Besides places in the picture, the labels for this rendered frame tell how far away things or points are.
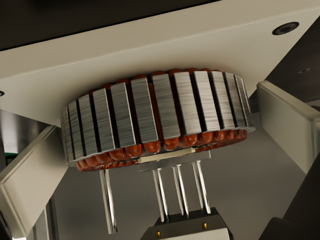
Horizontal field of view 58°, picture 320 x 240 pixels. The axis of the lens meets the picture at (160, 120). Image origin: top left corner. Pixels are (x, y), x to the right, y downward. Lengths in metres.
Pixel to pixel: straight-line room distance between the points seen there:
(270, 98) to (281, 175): 0.29
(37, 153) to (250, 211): 0.33
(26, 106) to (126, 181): 0.29
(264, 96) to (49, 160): 0.13
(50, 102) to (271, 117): 0.12
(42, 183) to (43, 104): 0.04
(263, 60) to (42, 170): 0.13
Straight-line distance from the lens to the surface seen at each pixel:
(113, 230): 0.26
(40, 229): 0.41
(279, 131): 0.17
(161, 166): 0.30
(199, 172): 0.32
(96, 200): 0.45
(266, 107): 0.18
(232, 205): 0.43
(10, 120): 0.24
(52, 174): 0.18
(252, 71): 0.18
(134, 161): 0.21
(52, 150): 0.19
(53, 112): 0.18
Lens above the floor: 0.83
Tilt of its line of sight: 10 degrees down
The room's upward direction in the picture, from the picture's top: 169 degrees clockwise
